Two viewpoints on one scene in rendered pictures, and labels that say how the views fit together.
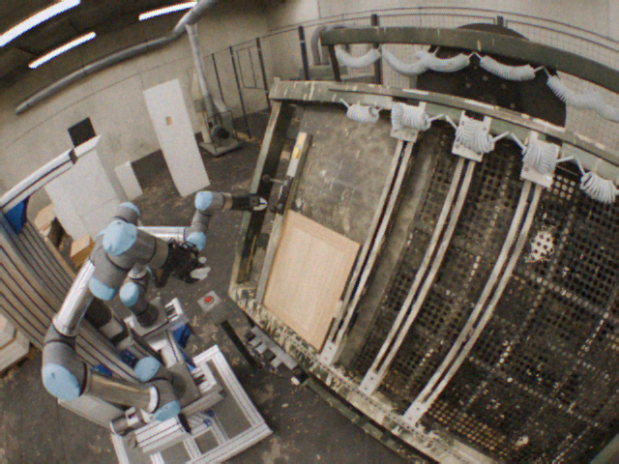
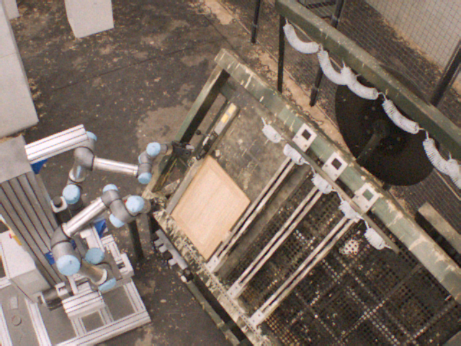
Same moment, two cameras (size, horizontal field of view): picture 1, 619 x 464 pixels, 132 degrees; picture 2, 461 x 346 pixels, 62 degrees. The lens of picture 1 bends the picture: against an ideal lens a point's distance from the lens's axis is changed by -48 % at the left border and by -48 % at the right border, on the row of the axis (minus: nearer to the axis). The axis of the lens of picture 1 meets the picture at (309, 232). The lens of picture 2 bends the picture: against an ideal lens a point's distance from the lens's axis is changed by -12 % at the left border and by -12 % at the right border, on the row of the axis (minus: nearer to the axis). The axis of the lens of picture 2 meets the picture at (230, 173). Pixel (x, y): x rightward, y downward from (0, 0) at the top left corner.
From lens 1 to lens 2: 1.59 m
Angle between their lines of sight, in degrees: 14
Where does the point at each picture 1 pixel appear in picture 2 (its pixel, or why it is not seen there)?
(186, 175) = (86, 13)
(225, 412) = (113, 297)
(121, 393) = (91, 271)
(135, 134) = not seen: outside the picture
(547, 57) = (430, 127)
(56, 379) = (71, 264)
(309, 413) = (182, 311)
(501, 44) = (401, 101)
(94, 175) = not seen: outside the picture
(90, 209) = not seen: outside the picture
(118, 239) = (138, 207)
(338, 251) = (236, 200)
